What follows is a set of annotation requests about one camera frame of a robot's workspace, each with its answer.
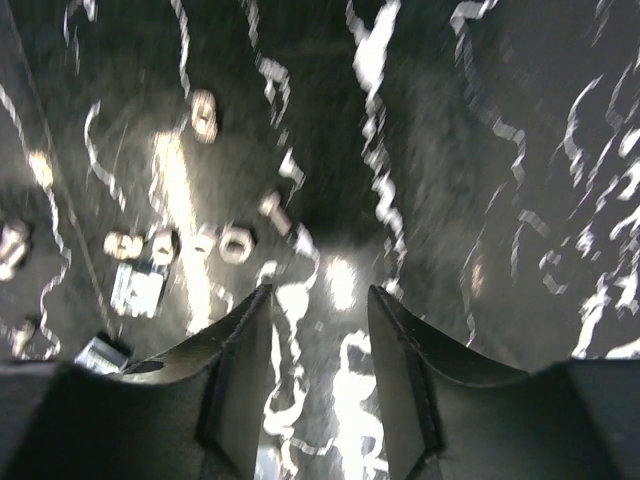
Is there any black marbled table mat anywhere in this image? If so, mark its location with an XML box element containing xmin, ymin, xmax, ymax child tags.
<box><xmin>1</xmin><ymin>1</ymin><xmax>639</xmax><ymax>479</ymax></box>

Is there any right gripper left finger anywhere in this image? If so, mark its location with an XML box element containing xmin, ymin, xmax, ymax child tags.
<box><xmin>1</xmin><ymin>285</ymin><xmax>271</xmax><ymax>479</ymax></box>

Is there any light blue square nut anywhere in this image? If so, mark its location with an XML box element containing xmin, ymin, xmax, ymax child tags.
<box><xmin>73</xmin><ymin>334</ymin><xmax>130</xmax><ymax>375</ymax></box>
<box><xmin>110</xmin><ymin>263</ymin><xmax>166</xmax><ymax>318</ymax></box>

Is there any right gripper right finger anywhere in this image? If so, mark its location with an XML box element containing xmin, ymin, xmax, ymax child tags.
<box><xmin>367</xmin><ymin>286</ymin><xmax>639</xmax><ymax>479</ymax></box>

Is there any silver hex nut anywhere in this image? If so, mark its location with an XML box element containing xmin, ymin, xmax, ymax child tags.
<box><xmin>103</xmin><ymin>231</ymin><xmax>144</xmax><ymax>260</ymax></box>
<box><xmin>151</xmin><ymin>228</ymin><xmax>176</xmax><ymax>267</ymax></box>
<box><xmin>191</xmin><ymin>90</ymin><xmax>218</xmax><ymax>144</ymax></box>
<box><xmin>218</xmin><ymin>225</ymin><xmax>255</xmax><ymax>265</ymax></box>

